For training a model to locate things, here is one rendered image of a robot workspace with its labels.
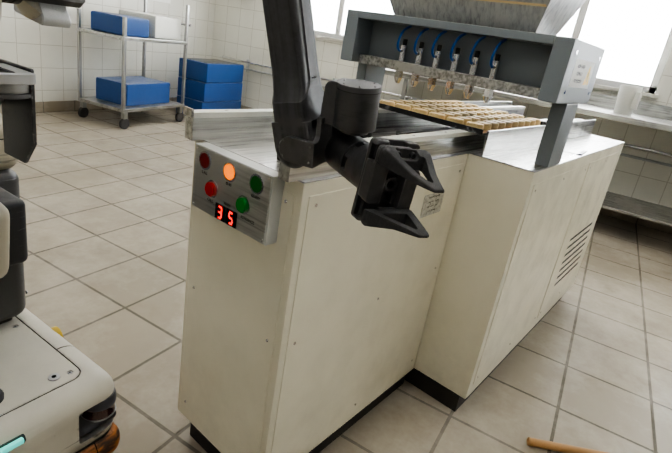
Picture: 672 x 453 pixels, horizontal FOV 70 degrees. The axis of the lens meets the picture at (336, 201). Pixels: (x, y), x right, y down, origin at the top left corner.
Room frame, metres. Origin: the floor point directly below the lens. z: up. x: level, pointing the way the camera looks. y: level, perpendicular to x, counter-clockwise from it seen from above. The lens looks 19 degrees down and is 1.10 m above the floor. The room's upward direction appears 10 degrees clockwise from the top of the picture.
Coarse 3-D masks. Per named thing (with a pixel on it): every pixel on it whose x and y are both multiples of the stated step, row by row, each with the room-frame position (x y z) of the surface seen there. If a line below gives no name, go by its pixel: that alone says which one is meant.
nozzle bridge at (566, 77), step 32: (352, 32) 1.68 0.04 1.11; (384, 32) 1.70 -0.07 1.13; (416, 32) 1.63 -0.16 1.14; (448, 32) 1.56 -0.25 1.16; (480, 32) 1.41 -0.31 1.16; (512, 32) 1.36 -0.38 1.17; (384, 64) 1.63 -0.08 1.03; (448, 64) 1.55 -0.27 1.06; (480, 64) 1.49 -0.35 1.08; (512, 64) 1.43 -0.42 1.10; (544, 64) 1.38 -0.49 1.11; (576, 64) 1.32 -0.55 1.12; (544, 96) 1.28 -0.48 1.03; (576, 96) 1.40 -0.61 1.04; (544, 128) 1.37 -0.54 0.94; (544, 160) 1.36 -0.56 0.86
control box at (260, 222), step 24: (216, 168) 0.93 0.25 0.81; (240, 168) 0.89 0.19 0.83; (264, 168) 0.88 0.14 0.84; (216, 192) 0.92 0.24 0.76; (240, 192) 0.88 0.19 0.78; (264, 192) 0.84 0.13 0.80; (216, 216) 0.92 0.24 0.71; (240, 216) 0.88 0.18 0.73; (264, 216) 0.84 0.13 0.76; (264, 240) 0.84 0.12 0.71
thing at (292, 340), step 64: (384, 128) 1.54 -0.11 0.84; (192, 192) 1.03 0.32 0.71; (320, 192) 0.87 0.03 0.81; (448, 192) 1.32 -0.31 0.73; (192, 256) 1.02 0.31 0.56; (256, 256) 0.89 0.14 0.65; (320, 256) 0.89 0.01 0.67; (384, 256) 1.09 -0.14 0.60; (192, 320) 1.01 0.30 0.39; (256, 320) 0.87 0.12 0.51; (320, 320) 0.92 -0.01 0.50; (384, 320) 1.15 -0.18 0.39; (192, 384) 0.99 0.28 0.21; (256, 384) 0.86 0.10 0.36; (320, 384) 0.96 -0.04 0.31; (384, 384) 1.22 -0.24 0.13; (256, 448) 0.84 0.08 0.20; (320, 448) 1.05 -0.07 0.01
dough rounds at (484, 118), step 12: (408, 108) 1.54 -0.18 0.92; (420, 108) 1.53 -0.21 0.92; (432, 108) 1.60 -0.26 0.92; (444, 108) 1.65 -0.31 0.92; (456, 108) 1.71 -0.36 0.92; (468, 108) 1.78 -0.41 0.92; (480, 108) 1.86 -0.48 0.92; (456, 120) 1.42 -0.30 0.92; (468, 120) 1.47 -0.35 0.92; (480, 120) 1.55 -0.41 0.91; (492, 120) 1.54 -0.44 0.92; (504, 120) 1.59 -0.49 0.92; (516, 120) 1.66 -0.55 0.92; (528, 120) 1.72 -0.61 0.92; (540, 120) 1.81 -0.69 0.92
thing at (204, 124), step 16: (192, 112) 0.98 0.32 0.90; (208, 112) 1.01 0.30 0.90; (224, 112) 1.05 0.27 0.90; (240, 112) 1.08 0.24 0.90; (256, 112) 1.12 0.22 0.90; (272, 112) 1.16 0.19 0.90; (384, 112) 1.54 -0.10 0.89; (512, 112) 2.45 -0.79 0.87; (192, 128) 0.99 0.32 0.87; (208, 128) 1.02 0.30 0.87; (224, 128) 1.05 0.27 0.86; (240, 128) 1.09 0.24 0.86; (256, 128) 1.12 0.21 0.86
